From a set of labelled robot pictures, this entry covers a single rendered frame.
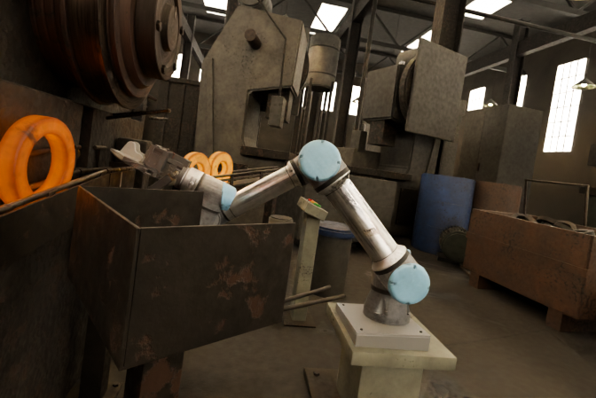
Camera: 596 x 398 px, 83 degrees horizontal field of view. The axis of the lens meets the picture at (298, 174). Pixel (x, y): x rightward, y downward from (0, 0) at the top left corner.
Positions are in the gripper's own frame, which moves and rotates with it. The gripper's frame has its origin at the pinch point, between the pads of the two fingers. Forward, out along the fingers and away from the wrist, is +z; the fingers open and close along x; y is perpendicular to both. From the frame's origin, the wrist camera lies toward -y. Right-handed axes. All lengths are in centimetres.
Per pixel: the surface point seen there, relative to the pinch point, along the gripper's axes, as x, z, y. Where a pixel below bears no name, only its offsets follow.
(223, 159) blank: -53, -24, 9
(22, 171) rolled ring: 37.7, -0.8, -3.0
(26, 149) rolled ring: 37.5, 0.4, 0.6
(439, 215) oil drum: -235, -248, 48
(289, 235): 57, -43, 9
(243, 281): 61, -40, 3
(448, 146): -587, -420, 227
